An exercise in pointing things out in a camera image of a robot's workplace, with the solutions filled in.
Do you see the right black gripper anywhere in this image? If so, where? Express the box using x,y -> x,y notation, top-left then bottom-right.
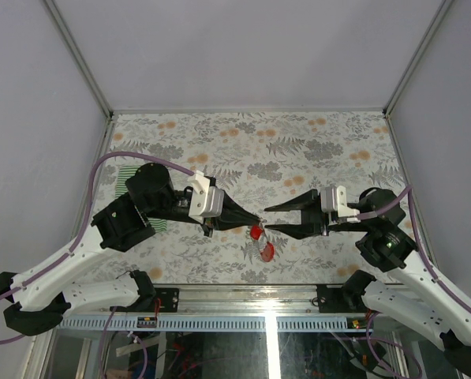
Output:
264,187 -> 372,239

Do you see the red handled metal key tool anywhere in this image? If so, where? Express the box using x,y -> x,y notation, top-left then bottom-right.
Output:
260,231 -> 275,263

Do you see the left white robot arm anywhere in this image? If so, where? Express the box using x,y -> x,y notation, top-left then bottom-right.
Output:
0,163 -> 260,336

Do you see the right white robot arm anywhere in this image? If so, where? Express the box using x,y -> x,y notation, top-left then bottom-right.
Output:
269,186 -> 471,377

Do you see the green striped cloth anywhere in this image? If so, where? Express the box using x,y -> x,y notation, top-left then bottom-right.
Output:
115,165 -> 167,233

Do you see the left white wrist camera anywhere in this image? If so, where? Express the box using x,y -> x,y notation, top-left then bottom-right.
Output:
188,171 -> 224,223

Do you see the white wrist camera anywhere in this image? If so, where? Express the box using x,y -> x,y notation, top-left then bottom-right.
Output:
320,186 -> 360,223
188,171 -> 224,223

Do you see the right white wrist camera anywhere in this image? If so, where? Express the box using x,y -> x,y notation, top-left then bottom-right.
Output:
320,186 -> 360,223

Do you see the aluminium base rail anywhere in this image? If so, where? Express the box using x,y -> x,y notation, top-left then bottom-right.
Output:
60,285 -> 368,332

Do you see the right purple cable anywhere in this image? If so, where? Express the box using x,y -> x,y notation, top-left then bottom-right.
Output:
357,185 -> 471,328

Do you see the purple cable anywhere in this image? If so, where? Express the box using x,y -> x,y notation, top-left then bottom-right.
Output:
0,152 -> 196,347
357,185 -> 471,328

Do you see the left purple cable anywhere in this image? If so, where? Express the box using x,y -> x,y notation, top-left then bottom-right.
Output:
0,152 -> 196,347

